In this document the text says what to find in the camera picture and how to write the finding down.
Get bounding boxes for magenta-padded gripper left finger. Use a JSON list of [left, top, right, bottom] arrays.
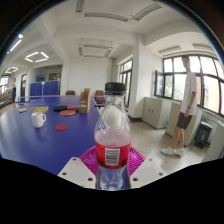
[[57, 145, 98, 190]]

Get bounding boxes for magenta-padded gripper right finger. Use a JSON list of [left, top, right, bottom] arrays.
[[126, 146, 167, 190]]

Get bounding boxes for clear red-labelled drink bottle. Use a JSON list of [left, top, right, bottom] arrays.
[[93, 81, 133, 192]]

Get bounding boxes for flat round red coaster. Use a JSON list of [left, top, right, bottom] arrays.
[[54, 124, 69, 132]]

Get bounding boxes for beige two-door cabinet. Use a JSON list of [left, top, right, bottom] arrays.
[[141, 96, 173, 130], [165, 101, 203, 148]]

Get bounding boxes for brown cardboard box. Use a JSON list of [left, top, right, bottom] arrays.
[[78, 87, 92, 114]]

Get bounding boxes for white mug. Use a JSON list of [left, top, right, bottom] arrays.
[[31, 111, 47, 129]]

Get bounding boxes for black waste bin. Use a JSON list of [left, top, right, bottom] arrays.
[[194, 120, 213, 150]]

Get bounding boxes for blue partition panels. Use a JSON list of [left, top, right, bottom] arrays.
[[29, 80, 60, 98]]

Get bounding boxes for person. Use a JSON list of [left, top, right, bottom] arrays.
[[11, 77, 18, 103], [160, 54, 198, 158]]

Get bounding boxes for tall black-framed window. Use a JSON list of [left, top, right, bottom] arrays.
[[118, 59, 134, 108]]

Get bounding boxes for dark door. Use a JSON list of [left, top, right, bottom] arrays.
[[20, 73, 28, 98]]

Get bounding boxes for large black-framed window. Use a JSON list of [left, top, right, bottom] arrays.
[[153, 54, 224, 117]]

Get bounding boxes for ceiling air conditioner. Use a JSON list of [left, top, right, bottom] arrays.
[[78, 43, 114, 59], [75, 0, 163, 23]]

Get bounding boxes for ceiling lights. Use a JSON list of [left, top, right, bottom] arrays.
[[4, 33, 50, 74]]

